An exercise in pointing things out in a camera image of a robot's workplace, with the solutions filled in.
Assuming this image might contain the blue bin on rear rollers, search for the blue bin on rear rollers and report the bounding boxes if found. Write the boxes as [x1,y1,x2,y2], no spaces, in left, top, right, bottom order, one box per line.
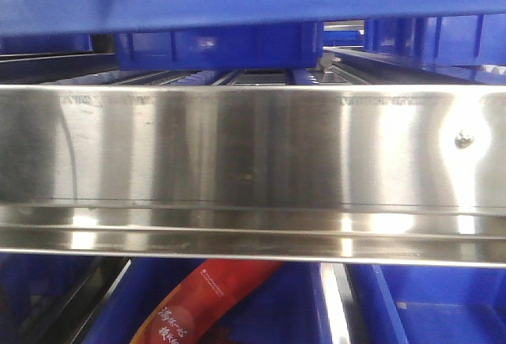
[114,21,323,71]

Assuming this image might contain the lower blue bin with packet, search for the lower blue bin with packet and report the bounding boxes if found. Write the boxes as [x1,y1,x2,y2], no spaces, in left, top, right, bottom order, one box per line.
[84,258,332,343]

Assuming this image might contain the lower right blue bin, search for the lower right blue bin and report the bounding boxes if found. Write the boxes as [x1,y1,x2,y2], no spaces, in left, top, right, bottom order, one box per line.
[347,264,505,343]

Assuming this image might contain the lower left blue bin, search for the lower left blue bin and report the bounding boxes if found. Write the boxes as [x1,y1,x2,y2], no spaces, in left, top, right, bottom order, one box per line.
[0,253,100,344]

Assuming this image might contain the red snack packet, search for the red snack packet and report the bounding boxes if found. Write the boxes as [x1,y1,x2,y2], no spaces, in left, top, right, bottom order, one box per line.
[130,259,282,343]

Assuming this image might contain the steel front shelf rail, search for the steel front shelf rail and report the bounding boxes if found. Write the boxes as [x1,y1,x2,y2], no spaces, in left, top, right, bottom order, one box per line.
[1,85,505,267]

